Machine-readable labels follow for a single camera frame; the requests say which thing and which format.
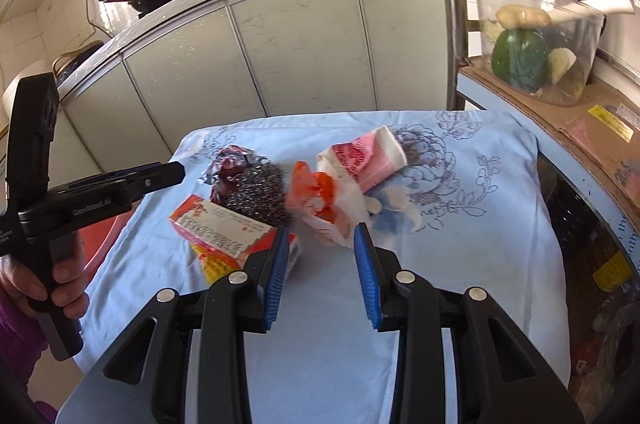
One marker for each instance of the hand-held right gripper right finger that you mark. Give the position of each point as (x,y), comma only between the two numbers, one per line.
(367,279)

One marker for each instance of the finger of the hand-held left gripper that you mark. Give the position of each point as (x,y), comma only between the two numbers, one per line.
(160,176)
(130,170)

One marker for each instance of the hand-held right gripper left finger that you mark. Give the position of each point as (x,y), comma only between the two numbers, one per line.
(277,279)

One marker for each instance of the pink plastic bucket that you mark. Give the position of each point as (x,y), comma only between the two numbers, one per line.
(100,239)

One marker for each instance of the yellow foam net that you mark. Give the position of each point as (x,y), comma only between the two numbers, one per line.
(217,266)

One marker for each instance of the purple foil wrapper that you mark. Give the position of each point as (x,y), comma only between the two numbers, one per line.
(232,164)

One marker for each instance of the red and white medicine box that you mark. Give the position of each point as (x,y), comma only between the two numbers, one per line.
(220,226)

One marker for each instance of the orange and white plastic bag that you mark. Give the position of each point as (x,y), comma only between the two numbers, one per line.
(325,209)

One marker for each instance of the steel wool scourer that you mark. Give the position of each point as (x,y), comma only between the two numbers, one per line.
(260,194)

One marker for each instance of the pink patterned paper cup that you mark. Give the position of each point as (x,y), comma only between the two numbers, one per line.
(370,159)

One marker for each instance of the person's left forearm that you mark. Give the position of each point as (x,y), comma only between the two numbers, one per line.
(20,344)

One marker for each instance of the person's left hand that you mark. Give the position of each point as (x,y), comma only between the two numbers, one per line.
(70,264)

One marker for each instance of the light blue floral cloth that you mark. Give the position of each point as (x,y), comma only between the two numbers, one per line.
(475,254)

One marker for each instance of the dark electric cooker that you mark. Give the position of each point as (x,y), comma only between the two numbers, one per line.
(80,56)

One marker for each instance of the grey kitchen cabinet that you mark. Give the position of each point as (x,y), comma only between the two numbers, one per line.
(300,44)

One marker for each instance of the yellow package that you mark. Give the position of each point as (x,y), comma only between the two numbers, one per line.
(612,271)

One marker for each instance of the green bell pepper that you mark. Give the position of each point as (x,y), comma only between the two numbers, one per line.
(520,59)

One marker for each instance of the brown cardboard sheet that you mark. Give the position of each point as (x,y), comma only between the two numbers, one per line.
(600,144)

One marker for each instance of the metal shelf rack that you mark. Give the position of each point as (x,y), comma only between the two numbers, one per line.
(450,4)

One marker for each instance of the pale cabbage piece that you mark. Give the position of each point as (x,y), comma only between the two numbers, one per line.
(560,64)

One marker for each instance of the white ladle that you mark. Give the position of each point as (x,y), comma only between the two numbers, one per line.
(610,4)

